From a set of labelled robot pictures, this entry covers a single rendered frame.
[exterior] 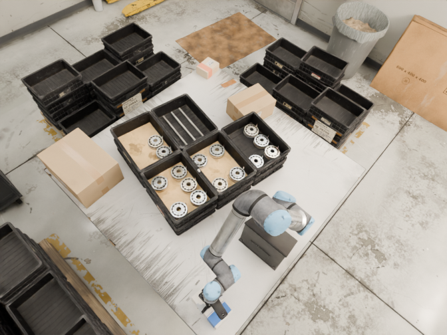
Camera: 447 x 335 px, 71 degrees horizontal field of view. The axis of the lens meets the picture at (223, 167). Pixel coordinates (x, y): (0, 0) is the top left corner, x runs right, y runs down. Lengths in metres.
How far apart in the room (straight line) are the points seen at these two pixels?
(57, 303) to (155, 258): 0.73
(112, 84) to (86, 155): 1.12
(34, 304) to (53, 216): 0.87
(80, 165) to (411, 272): 2.70
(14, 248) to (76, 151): 0.76
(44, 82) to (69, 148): 1.22
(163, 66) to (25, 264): 2.12
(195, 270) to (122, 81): 1.89
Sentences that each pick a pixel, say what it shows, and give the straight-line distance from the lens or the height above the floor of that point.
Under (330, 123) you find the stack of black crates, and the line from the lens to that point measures 2.92.
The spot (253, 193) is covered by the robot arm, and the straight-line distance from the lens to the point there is 1.34.
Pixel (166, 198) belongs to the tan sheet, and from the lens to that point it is 1.96.
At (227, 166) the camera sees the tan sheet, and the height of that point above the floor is 0.83.
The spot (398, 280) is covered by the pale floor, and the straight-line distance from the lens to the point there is 3.11.
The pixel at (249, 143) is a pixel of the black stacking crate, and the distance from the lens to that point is 2.20.
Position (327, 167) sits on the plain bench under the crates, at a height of 0.70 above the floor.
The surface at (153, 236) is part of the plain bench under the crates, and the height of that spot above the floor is 0.70.
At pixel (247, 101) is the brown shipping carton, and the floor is 0.86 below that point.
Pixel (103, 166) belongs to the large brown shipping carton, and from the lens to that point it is 2.06.
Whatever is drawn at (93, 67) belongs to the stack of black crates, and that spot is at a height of 0.38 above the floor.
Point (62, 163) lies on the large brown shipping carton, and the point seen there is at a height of 0.90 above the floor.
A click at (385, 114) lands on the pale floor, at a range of 4.06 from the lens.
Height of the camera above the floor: 2.58
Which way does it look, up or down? 58 degrees down
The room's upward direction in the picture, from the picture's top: 8 degrees clockwise
